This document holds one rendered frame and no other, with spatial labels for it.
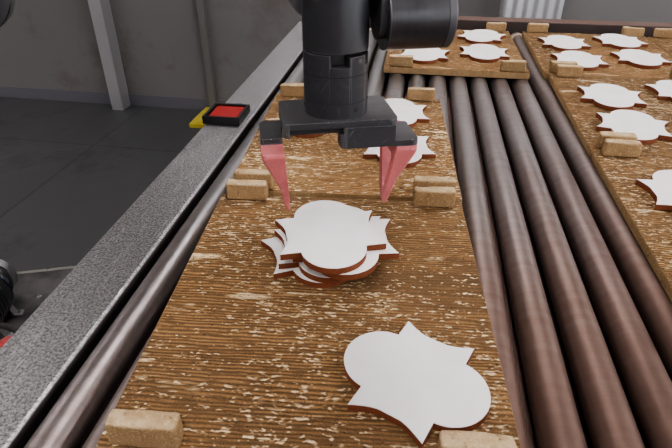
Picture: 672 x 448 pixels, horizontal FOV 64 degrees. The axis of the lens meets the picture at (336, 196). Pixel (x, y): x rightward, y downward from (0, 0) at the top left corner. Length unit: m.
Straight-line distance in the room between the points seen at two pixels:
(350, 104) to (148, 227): 0.42
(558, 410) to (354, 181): 0.43
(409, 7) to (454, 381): 0.33
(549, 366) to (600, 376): 0.05
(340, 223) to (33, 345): 0.35
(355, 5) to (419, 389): 0.33
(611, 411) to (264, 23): 3.06
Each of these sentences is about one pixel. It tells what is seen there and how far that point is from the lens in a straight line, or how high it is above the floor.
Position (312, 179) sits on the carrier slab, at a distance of 0.83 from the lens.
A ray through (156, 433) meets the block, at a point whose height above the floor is 0.96.
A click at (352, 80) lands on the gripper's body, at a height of 1.19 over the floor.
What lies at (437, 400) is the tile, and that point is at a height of 0.95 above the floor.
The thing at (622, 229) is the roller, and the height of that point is 0.92.
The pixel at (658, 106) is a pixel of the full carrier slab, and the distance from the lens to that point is 1.28.
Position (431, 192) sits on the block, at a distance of 0.75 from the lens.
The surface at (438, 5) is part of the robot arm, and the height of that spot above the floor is 1.25.
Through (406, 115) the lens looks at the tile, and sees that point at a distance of 1.04.
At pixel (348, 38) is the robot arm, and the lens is 0.45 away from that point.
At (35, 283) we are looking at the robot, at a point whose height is 0.24.
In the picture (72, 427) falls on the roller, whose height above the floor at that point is 0.91.
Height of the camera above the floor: 1.34
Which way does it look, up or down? 31 degrees down
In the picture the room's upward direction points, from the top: straight up
